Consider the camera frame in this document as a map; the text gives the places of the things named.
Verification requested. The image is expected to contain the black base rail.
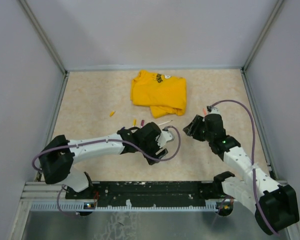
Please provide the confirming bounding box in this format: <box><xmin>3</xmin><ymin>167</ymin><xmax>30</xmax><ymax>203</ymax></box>
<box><xmin>37</xmin><ymin>181</ymin><xmax>245</xmax><ymax>213</ymax></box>

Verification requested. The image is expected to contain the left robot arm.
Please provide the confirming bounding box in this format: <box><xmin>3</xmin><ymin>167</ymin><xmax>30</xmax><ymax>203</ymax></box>
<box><xmin>38</xmin><ymin>122</ymin><xmax>174</xmax><ymax>199</ymax></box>

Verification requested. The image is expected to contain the yellow folded t-shirt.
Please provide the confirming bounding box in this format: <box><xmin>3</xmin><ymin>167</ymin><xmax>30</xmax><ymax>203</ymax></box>
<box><xmin>130</xmin><ymin>70</ymin><xmax>187</xmax><ymax>119</ymax></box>

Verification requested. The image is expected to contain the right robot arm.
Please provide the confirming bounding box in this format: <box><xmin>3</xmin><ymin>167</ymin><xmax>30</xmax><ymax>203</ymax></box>
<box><xmin>183</xmin><ymin>113</ymin><xmax>300</xmax><ymax>235</ymax></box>

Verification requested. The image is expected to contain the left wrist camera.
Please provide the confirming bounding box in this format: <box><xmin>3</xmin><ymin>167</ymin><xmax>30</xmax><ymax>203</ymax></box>
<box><xmin>156</xmin><ymin>128</ymin><xmax>175</xmax><ymax>149</ymax></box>

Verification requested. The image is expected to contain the aluminium frame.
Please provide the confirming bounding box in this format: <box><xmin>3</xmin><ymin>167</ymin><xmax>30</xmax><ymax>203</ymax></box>
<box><xmin>20</xmin><ymin>0</ymin><xmax>300</xmax><ymax>240</ymax></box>

